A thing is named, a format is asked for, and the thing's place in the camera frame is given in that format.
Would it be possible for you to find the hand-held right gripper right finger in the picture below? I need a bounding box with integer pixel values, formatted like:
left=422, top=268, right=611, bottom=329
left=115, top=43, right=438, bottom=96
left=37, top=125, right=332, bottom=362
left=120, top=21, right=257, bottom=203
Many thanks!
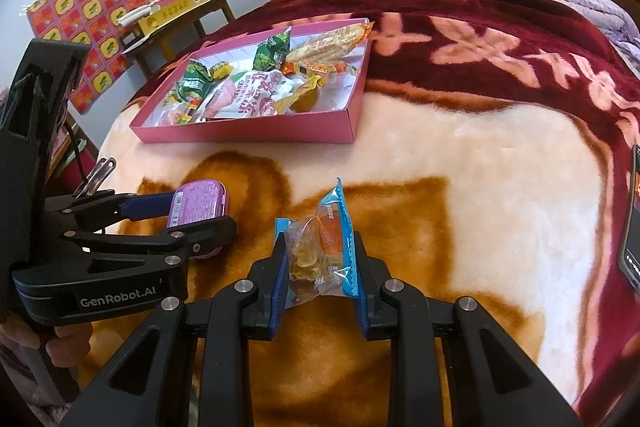
left=350, top=231, right=583, bottom=427

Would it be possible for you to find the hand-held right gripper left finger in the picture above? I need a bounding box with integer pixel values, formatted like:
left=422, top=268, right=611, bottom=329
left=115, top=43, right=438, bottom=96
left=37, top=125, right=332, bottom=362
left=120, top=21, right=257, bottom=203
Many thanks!
left=60, top=231, right=290, bottom=427

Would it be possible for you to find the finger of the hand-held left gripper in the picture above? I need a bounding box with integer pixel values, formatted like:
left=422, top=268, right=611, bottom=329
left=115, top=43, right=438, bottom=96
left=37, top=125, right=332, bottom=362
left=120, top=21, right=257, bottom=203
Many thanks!
left=45, top=189, right=176, bottom=233
left=60, top=216, right=239, bottom=265

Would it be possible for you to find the purple tin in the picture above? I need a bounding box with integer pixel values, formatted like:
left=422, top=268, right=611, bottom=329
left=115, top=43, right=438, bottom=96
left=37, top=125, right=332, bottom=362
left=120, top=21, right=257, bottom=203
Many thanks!
left=167, top=179, right=231, bottom=260

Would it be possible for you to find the blue-edged clear snack packet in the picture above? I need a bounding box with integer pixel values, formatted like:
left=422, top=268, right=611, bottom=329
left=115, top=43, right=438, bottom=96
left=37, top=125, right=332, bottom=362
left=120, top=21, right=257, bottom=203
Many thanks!
left=274, top=178, right=362, bottom=308

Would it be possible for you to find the clear rainbow-edged cake packet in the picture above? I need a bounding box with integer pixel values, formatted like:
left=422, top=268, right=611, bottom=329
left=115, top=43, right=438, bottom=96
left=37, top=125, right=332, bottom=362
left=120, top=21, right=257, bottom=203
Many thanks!
left=162, top=99, right=201, bottom=126

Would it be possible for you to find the pink cardboard box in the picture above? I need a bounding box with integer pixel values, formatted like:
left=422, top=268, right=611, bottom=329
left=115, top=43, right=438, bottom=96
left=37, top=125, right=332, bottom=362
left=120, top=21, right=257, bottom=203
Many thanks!
left=129, top=18, right=373, bottom=145

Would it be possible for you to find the green pea snack packet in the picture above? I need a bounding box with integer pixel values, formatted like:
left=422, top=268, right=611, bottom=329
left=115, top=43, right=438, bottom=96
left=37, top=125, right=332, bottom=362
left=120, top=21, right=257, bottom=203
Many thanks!
left=172, top=59, right=212, bottom=118

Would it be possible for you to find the white peach jelly pouch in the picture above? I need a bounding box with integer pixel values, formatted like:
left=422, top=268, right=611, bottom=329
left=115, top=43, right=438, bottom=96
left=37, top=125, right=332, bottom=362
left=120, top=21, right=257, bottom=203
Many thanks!
left=202, top=69, right=301, bottom=120

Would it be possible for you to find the small round jelly cup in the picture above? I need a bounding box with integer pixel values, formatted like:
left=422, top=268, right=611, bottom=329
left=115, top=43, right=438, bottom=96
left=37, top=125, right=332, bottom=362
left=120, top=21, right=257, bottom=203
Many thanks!
left=274, top=82, right=325, bottom=114

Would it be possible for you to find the small dark green packet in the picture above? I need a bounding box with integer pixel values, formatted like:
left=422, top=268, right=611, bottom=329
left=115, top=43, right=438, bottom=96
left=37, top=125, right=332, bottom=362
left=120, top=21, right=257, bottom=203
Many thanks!
left=252, top=29, right=293, bottom=72

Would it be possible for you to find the orange fruit-print candy packet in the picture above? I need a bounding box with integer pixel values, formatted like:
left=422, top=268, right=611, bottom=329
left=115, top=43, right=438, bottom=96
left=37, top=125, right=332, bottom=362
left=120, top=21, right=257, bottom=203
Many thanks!
left=280, top=59, right=358, bottom=80

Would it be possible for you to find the yellow orange snack packet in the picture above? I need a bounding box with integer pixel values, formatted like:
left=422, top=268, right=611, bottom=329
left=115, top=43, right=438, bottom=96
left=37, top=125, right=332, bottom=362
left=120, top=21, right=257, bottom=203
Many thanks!
left=285, top=21, right=375, bottom=66

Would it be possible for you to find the person's left hand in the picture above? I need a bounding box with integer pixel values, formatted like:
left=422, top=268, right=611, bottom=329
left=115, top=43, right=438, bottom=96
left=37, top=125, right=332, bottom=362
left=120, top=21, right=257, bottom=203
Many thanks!
left=45, top=321, right=94, bottom=369

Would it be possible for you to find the silver metal clip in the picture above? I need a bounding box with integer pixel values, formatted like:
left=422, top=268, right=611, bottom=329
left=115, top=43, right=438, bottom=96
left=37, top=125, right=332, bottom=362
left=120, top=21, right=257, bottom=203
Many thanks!
left=75, top=157, right=117, bottom=198

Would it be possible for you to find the red wooden furniture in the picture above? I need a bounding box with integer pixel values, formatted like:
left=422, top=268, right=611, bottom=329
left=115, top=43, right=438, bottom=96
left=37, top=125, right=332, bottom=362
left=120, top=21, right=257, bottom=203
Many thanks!
left=47, top=117, right=101, bottom=192

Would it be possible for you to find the white flat carton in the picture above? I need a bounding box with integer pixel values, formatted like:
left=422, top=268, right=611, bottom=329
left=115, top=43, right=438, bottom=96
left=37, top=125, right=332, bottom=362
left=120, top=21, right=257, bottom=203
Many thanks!
left=121, top=32, right=151, bottom=53

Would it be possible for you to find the wooden side table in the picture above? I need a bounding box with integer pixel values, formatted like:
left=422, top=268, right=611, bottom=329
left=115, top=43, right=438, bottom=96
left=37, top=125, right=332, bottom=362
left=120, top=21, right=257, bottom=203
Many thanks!
left=122, top=0, right=236, bottom=78

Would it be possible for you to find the white paper roll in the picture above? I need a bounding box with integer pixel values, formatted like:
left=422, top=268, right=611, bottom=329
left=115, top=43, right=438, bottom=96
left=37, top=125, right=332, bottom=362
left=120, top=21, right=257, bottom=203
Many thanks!
left=117, top=4, right=161, bottom=26

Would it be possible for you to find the long yellow box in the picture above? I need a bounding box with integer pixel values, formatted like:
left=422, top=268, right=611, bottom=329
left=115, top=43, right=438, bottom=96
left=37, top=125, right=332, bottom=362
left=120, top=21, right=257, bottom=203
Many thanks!
left=137, top=0, right=207, bottom=35

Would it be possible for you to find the red yellow patterned paper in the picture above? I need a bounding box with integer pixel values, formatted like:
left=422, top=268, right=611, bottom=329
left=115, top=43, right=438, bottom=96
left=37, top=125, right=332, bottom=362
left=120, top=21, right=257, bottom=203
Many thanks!
left=21, top=0, right=166, bottom=115

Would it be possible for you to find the black smartphone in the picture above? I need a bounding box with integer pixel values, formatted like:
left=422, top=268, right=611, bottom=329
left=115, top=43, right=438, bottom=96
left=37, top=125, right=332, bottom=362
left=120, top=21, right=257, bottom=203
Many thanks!
left=617, top=144, right=640, bottom=290

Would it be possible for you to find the lilac ruffled pillow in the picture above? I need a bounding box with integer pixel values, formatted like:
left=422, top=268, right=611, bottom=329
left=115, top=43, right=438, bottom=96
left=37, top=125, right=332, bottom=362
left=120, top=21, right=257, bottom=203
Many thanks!
left=612, top=29, right=640, bottom=75

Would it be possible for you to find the black cable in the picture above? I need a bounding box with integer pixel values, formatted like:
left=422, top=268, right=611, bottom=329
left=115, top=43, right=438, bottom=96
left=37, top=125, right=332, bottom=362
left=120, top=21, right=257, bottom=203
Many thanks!
left=62, top=122, right=96, bottom=188

